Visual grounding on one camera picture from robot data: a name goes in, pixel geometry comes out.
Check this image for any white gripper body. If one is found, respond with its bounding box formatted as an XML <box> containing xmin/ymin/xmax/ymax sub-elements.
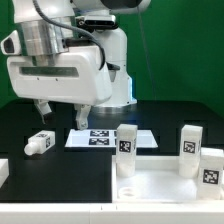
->
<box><xmin>1</xmin><ymin>31</ymin><xmax>112</xmax><ymax>105</ymax></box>

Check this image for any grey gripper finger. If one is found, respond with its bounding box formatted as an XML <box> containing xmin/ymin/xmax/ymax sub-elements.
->
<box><xmin>34</xmin><ymin>99</ymin><xmax>52</xmax><ymax>124</ymax></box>
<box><xmin>74</xmin><ymin>104</ymin><xmax>91</xmax><ymax>130</ymax></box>

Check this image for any white square tabletop tray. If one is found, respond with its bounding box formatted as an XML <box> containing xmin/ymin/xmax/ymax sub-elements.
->
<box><xmin>111</xmin><ymin>154</ymin><xmax>224</xmax><ymax>204</ymax></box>

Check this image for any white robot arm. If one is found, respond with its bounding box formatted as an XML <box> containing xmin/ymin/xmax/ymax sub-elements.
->
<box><xmin>1</xmin><ymin>0</ymin><xmax>151</xmax><ymax>130</ymax></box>

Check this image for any white marker sheet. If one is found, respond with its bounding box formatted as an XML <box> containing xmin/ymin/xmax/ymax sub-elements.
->
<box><xmin>65</xmin><ymin>129</ymin><xmax>158</xmax><ymax>148</ymax></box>

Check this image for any white left barrier block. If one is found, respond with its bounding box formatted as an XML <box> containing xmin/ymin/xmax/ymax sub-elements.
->
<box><xmin>0</xmin><ymin>159</ymin><xmax>9</xmax><ymax>188</ymax></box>

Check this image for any white front barrier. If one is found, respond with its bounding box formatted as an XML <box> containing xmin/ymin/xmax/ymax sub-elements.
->
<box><xmin>0</xmin><ymin>201</ymin><xmax>224</xmax><ymax>224</ymax></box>

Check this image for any grey cable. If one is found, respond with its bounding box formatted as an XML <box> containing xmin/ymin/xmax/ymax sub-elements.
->
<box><xmin>136</xmin><ymin>6</ymin><xmax>159</xmax><ymax>101</ymax></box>

